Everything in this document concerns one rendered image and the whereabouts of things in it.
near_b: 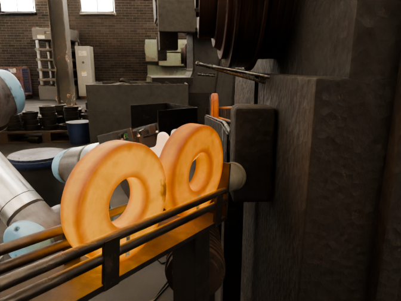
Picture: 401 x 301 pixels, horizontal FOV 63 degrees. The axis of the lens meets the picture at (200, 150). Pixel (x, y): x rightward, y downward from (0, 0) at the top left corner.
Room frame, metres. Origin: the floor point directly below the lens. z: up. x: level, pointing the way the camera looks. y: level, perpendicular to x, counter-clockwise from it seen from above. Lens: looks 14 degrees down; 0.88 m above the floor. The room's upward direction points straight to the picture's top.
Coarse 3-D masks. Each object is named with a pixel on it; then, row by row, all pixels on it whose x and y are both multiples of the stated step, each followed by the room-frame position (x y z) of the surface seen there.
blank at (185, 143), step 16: (192, 128) 0.50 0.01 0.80; (208, 128) 0.52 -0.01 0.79; (176, 144) 0.47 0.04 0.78; (192, 144) 0.49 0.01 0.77; (208, 144) 0.53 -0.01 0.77; (176, 160) 0.46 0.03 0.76; (192, 160) 0.49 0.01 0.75; (208, 160) 0.54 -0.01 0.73; (176, 176) 0.46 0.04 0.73; (208, 176) 0.54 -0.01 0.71; (176, 192) 0.46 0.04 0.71; (192, 192) 0.49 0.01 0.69; (208, 192) 0.54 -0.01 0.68; (192, 208) 0.49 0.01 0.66
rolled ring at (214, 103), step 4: (212, 96) 1.89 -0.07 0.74; (216, 96) 1.89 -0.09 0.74; (212, 100) 1.87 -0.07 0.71; (216, 100) 1.87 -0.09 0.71; (212, 104) 1.87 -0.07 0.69; (216, 104) 1.86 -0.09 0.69; (212, 108) 1.86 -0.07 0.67; (216, 108) 1.85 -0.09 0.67; (212, 112) 1.86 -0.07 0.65; (216, 112) 1.85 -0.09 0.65; (216, 116) 1.85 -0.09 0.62
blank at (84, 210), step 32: (96, 160) 0.36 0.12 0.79; (128, 160) 0.39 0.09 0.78; (160, 160) 0.44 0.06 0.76; (64, 192) 0.34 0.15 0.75; (96, 192) 0.35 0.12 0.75; (160, 192) 0.44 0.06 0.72; (64, 224) 0.34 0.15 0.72; (96, 224) 0.34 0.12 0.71; (128, 224) 0.39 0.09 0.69; (128, 256) 0.38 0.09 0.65
